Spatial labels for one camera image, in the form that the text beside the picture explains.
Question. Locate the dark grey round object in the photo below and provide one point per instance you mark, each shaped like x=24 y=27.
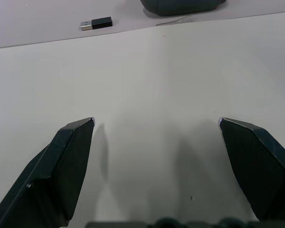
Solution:
x=180 y=6

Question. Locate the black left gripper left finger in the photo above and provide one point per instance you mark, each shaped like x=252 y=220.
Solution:
x=57 y=171

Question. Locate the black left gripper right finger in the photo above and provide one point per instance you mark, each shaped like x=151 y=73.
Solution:
x=259 y=166

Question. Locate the black USB adapter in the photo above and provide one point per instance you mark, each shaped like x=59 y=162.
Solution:
x=96 y=23

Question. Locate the clear plastic sheet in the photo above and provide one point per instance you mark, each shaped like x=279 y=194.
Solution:
x=175 y=21

